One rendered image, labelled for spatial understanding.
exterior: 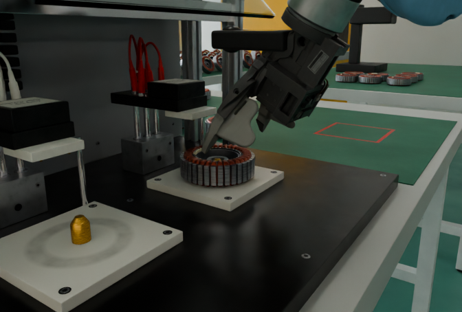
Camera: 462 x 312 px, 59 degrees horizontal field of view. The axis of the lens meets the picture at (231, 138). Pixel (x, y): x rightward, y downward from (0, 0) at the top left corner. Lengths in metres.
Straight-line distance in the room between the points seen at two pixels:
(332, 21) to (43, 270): 0.39
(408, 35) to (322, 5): 5.20
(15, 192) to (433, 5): 0.48
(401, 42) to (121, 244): 5.38
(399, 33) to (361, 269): 5.28
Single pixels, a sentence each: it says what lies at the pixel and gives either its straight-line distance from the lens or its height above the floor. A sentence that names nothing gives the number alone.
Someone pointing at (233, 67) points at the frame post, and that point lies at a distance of 0.79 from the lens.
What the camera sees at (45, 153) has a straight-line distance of 0.45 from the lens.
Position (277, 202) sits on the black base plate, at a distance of 0.57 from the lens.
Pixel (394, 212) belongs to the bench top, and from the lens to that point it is 0.63.
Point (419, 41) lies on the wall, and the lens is 5.64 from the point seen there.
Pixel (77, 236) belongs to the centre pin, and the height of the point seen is 0.79.
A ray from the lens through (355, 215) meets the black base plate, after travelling 0.55.
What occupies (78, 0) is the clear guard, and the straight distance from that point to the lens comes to 0.24.
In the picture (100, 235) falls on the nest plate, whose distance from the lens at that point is 0.47.
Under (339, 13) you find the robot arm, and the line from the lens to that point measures 0.49.
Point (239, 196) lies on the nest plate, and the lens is 0.55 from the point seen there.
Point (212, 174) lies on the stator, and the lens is 0.57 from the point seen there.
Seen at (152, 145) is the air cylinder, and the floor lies 0.81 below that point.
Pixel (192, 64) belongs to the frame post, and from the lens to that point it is 0.85.
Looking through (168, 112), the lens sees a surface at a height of 0.88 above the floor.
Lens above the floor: 0.99
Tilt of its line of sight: 14 degrees down
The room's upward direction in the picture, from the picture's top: straight up
